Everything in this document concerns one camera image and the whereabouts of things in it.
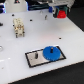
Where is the red gear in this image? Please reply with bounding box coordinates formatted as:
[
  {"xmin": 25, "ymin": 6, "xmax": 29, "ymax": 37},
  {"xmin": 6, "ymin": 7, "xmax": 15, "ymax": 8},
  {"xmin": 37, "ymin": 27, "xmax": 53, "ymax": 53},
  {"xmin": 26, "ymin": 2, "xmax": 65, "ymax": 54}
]
[{"xmin": 57, "ymin": 11, "xmax": 66, "ymax": 18}]

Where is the small blue block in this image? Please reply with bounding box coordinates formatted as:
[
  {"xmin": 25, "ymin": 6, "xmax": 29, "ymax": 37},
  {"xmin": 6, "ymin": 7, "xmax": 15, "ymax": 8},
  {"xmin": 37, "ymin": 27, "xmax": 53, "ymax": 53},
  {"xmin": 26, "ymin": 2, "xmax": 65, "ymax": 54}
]
[{"xmin": 48, "ymin": 6, "xmax": 54, "ymax": 13}]

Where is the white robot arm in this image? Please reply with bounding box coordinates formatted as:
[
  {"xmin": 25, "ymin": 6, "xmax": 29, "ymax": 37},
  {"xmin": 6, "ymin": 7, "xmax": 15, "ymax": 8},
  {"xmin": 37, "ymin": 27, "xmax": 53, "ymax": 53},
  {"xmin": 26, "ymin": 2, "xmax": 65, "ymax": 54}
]
[{"xmin": 38, "ymin": 0, "xmax": 75, "ymax": 18}]

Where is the black-framed peg base plate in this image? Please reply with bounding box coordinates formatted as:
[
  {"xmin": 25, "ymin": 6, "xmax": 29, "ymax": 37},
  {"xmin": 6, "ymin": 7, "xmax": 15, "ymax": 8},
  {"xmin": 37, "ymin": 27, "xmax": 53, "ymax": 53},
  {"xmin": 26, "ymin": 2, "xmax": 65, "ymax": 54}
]
[{"xmin": 25, "ymin": 46, "xmax": 66, "ymax": 68}]

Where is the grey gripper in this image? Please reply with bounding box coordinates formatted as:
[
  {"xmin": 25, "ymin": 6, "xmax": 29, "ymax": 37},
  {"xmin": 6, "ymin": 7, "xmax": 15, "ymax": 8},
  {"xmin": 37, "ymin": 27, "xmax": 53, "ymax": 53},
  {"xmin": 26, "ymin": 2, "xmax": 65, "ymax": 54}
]
[{"xmin": 49, "ymin": 0, "xmax": 75, "ymax": 17}]

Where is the blue gear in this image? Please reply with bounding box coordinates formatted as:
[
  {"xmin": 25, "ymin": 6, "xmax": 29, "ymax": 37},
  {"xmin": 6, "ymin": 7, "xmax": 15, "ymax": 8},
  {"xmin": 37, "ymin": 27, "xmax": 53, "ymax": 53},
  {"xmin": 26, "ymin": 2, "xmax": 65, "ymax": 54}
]
[{"xmin": 43, "ymin": 46, "xmax": 61, "ymax": 61}]

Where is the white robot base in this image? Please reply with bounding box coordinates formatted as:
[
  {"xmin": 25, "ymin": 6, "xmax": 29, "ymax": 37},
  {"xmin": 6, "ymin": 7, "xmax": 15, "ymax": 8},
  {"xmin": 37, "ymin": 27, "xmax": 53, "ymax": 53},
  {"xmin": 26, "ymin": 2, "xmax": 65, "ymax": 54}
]
[{"xmin": 5, "ymin": 0, "xmax": 27, "ymax": 13}]

